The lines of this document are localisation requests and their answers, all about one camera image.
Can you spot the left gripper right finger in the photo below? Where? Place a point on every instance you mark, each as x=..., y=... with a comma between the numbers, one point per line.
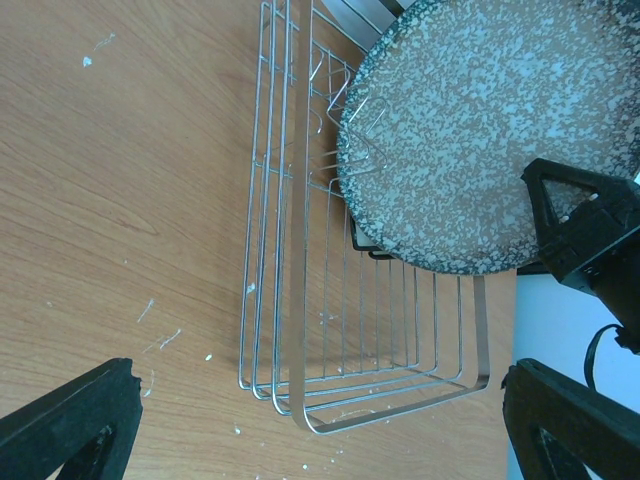
x=561, y=429

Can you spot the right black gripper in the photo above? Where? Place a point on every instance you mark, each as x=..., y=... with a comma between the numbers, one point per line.
x=587, y=230

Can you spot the grey speckled round plate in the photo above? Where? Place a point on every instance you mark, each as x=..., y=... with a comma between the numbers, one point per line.
x=457, y=98

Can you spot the chrome wire dish rack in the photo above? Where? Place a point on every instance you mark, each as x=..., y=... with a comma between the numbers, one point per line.
x=329, y=337

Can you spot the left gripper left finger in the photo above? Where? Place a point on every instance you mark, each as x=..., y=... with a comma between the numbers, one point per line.
x=84, y=429

